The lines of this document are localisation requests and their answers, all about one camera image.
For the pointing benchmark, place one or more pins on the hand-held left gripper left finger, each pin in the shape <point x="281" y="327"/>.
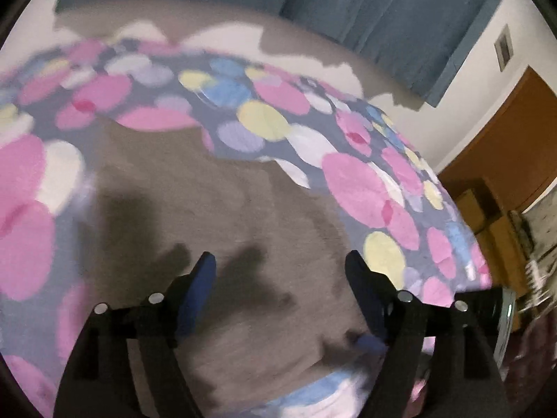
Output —
<point x="198" y="287"/>

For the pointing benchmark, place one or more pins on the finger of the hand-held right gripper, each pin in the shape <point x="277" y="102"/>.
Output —
<point x="370" y="344"/>

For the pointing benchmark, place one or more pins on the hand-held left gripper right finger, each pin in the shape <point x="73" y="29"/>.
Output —
<point x="367" y="296"/>

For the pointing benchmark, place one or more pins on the brown fleece cloth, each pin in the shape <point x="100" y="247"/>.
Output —
<point x="243" y="217"/>

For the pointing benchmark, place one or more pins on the cardboard box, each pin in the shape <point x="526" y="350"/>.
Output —
<point x="472" y="209"/>
<point x="504" y="248"/>

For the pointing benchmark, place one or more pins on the pale speckled object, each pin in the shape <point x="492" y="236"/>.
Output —
<point x="539" y="230"/>

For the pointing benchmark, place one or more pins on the floral printed bedsheet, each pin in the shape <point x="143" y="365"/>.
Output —
<point x="361" y="187"/>

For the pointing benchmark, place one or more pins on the brown wooden door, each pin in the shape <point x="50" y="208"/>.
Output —
<point x="518" y="143"/>

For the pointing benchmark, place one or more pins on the teal curtain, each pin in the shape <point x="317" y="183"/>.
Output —
<point x="370" y="13"/>

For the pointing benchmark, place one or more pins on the grey wall vent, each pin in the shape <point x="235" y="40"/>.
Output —
<point x="504" y="48"/>

